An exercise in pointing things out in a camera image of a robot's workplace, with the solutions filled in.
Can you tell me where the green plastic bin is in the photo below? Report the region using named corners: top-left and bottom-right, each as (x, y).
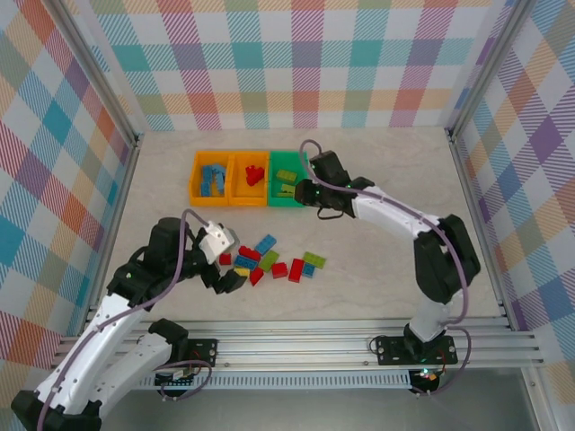
top-left (268, 150), bottom-right (311, 210)

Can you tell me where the orange plastic bin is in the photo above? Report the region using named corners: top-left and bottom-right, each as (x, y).
top-left (188, 150), bottom-right (234, 207)
top-left (228, 151), bottom-right (272, 208)

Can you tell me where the small circuit board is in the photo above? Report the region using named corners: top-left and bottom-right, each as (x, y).
top-left (155, 365), bottom-right (201, 390)
top-left (411, 366), bottom-right (444, 394)

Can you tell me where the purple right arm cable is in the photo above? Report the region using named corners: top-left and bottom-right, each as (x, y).
top-left (299, 139), bottom-right (473, 399)

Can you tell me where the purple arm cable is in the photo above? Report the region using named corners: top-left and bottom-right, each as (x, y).
top-left (35, 208), bottom-right (215, 431)
top-left (299, 139), bottom-right (473, 399)

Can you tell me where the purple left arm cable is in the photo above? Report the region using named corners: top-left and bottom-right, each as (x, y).
top-left (35, 208), bottom-right (215, 431)

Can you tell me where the thin black wire loop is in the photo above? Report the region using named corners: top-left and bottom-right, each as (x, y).
top-left (316, 205), bottom-right (357, 222)

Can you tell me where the aluminum side rail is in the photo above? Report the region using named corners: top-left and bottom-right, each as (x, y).
top-left (447, 128), bottom-right (516, 330)
top-left (79, 132), bottom-right (146, 337)

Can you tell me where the aluminum extrusion base rail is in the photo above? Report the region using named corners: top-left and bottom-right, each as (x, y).
top-left (49, 317), bottom-right (544, 374)

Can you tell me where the slotted grey cable duct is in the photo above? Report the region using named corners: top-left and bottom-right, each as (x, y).
top-left (137, 374), bottom-right (412, 391)

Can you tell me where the aluminum frame post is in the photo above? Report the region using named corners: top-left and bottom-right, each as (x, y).
top-left (447, 0), bottom-right (534, 136)
top-left (51, 0), bottom-right (145, 147)

